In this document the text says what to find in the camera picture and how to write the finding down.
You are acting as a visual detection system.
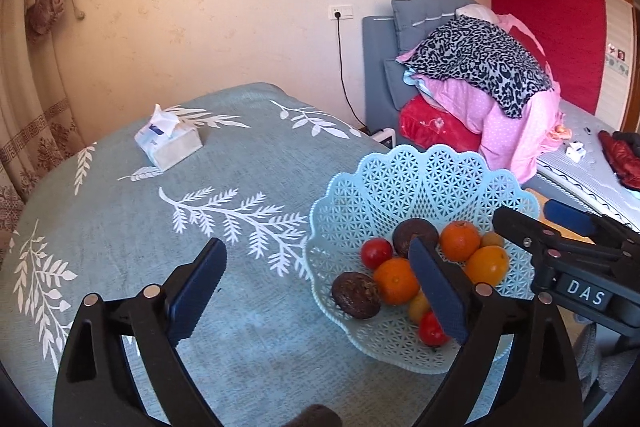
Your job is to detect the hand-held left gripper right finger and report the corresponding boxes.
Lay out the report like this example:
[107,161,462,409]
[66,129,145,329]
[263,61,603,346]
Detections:
[407,238,584,427]

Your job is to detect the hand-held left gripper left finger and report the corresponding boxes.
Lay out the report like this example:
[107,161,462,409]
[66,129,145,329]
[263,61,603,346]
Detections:
[52,237,228,427]

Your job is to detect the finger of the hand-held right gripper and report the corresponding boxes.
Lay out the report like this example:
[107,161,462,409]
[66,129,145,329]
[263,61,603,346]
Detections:
[492,205,640,264]
[543,200,640,248]

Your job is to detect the olive-brown kiwi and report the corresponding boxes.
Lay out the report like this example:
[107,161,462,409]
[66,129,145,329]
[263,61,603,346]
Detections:
[407,289,432,324]

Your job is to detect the red tomato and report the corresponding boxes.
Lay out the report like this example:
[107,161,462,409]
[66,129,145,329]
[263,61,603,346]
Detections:
[361,238,394,270]
[418,311,451,348]

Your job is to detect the deep orange tangerine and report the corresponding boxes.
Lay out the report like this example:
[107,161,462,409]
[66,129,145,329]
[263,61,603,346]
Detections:
[373,257,422,306]
[439,221,482,263]

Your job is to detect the large yellow-orange orange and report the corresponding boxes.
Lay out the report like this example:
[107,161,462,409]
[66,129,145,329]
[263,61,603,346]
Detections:
[464,245,511,286]

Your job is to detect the dark purple passion fruit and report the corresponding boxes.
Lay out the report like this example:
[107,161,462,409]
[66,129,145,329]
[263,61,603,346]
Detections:
[392,219,441,259]
[332,272,382,321]

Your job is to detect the light blue plastic fruit basket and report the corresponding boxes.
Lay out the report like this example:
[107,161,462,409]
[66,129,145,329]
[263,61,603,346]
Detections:
[304,144,542,376]

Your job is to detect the grey quilted mattress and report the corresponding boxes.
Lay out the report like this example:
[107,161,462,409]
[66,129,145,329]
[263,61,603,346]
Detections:
[522,99,640,228]

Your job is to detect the grey cloth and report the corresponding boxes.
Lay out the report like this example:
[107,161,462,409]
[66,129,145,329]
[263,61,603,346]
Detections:
[570,312,640,427]

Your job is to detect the dark red jacket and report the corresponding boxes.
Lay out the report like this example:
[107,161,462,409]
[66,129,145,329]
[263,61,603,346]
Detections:
[597,130,640,194]

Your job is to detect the pink dotted blanket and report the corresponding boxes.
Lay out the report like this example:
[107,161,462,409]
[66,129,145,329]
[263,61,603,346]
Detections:
[396,4,562,185]

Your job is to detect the red embroidered pillow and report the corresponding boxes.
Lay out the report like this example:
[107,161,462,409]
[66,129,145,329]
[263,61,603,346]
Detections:
[398,95,483,156]

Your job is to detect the blue white tissue pack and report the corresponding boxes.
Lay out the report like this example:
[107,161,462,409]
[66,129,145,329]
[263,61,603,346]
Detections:
[133,104,204,172]

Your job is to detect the white floor appliance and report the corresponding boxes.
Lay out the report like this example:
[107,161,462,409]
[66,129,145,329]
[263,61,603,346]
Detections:
[371,129,399,150]

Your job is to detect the leopard print cloth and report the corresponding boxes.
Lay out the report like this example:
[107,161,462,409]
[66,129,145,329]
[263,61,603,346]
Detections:
[403,15,554,120]

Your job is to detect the dark brown round object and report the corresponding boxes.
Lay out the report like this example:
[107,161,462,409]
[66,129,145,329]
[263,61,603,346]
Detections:
[292,404,344,427]

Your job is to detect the grey padded headboard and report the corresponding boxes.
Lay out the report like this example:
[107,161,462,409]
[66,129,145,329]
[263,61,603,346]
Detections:
[362,14,406,142]

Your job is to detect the grey cushion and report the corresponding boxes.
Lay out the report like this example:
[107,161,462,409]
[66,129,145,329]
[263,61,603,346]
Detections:
[391,0,481,52]

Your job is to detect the beige patterned curtain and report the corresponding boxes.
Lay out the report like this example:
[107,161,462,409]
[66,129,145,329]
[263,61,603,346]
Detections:
[0,0,88,220]

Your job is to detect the red wall panel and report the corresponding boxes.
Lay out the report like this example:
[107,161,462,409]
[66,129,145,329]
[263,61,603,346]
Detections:
[488,0,609,116]

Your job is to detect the black power cable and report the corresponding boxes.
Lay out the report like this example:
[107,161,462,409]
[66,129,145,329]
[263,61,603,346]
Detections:
[336,16,368,130]

